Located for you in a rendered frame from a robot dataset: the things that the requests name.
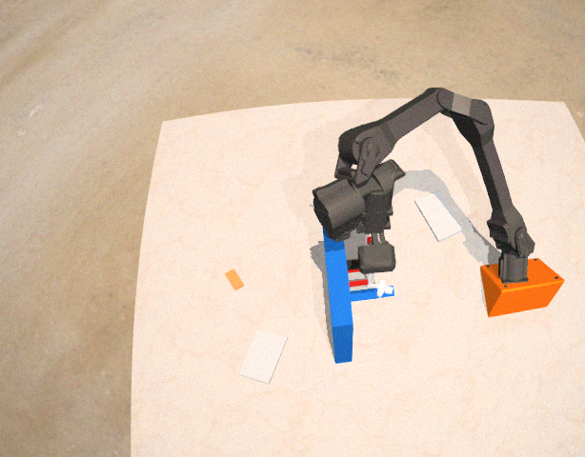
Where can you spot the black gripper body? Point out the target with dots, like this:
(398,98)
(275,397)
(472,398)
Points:
(377,257)

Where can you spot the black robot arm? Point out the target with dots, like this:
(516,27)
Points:
(339,204)

